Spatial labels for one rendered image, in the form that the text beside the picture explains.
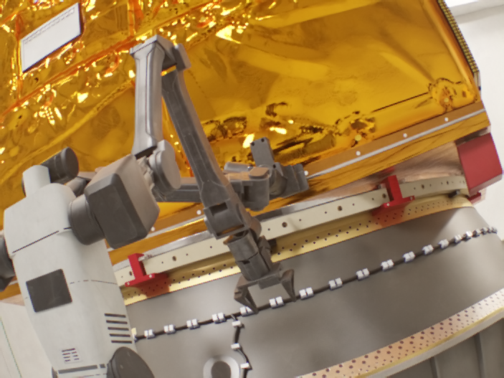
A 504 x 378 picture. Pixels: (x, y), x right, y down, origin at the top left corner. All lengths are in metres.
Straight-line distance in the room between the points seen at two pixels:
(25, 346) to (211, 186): 7.60
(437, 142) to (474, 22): 6.11
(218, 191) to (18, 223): 0.59
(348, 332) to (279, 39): 0.89
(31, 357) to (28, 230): 7.79
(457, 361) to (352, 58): 1.00
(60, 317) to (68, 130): 1.27
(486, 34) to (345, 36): 6.02
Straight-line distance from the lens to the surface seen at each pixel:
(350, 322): 2.20
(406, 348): 2.13
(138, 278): 2.42
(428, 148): 2.36
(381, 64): 2.38
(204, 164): 1.89
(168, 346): 2.32
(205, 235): 2.40
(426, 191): 2.55
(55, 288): 1.49
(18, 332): 9.39
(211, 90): 2.49
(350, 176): 2.37
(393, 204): 2.42
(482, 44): 8.31
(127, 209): 1.40
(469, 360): 2.25
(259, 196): 2.04
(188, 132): 1.89
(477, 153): 2.38
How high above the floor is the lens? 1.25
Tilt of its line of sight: 14 degrees up
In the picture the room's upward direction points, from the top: 18 degrees counter-clockwise
